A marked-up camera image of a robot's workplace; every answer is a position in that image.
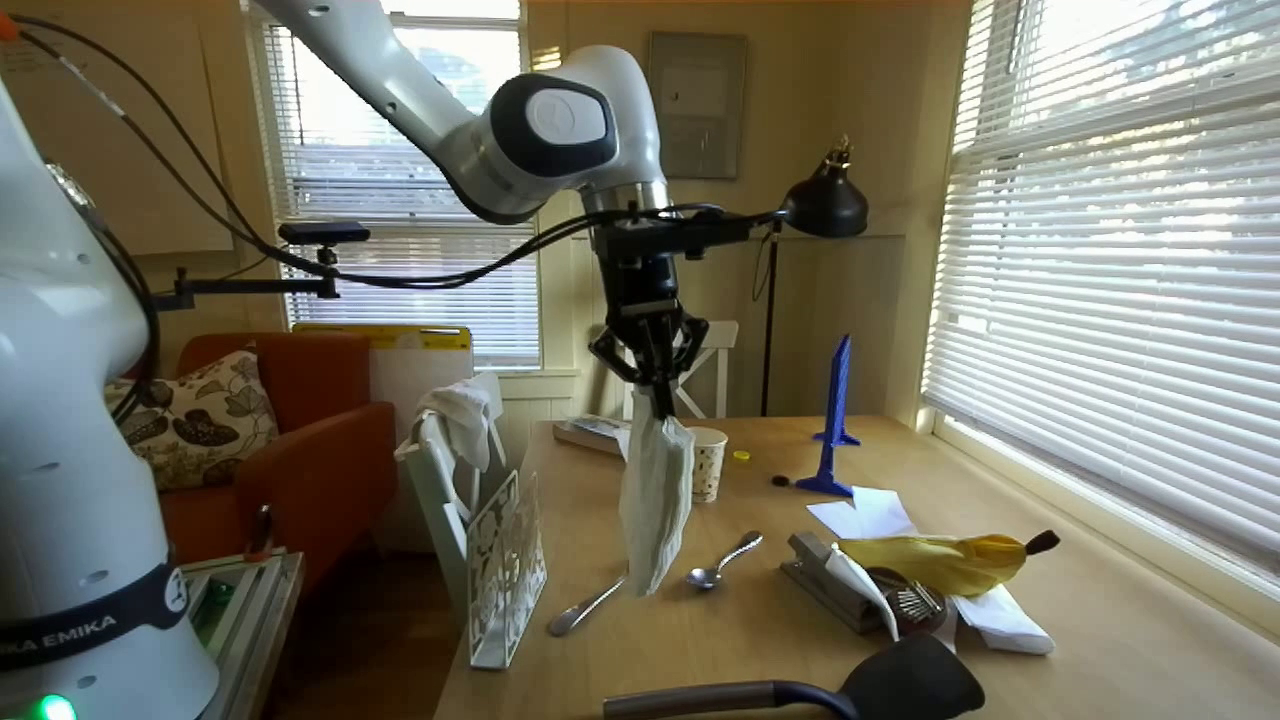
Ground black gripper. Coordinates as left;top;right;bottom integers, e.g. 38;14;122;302
589;216;710;398

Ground white paper towel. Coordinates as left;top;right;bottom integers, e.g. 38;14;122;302
615;379;699;599

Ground stack of white paper towels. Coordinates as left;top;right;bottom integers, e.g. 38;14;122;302
400;416;473;611

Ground dotted white paper cup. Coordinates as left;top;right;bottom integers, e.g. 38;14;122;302
687;423;732;509

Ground white quilted towel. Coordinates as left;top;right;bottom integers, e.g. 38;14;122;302
422;379;502;473

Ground silver metal spoon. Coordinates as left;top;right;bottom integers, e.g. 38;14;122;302
678;528;771;596

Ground black desk lamp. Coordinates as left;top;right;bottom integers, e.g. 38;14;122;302
757;134;870;422

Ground white box yellow lid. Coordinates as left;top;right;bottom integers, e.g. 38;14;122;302
291;322;508;453

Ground white paper sheet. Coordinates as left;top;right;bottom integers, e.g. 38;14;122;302
803;483;919;544

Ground grey metal stapler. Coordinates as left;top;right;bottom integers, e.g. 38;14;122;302
775;528;951;643

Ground orange armchair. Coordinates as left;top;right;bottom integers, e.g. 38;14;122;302
155;327;400;592

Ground white folded napkin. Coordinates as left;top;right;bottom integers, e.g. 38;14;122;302
951;582;1054;659

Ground leaf patterned pillow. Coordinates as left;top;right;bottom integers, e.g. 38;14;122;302
110;350;284;496

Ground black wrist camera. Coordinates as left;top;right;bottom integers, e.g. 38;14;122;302
660;203;790;256

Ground blue connect four frame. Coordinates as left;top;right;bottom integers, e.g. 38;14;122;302
767;332;864;503

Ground framed wall picture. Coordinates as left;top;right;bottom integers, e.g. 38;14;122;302
641;33;750;184

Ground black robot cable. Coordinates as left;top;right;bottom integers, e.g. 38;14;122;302
4;14;633;298

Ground black stereo camera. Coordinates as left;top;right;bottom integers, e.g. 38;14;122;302
275;216;373;306

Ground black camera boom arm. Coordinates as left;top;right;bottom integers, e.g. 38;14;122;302
144;268;343;318

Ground black utensil grey handle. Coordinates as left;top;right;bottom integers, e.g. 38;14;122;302
598;633;991;720

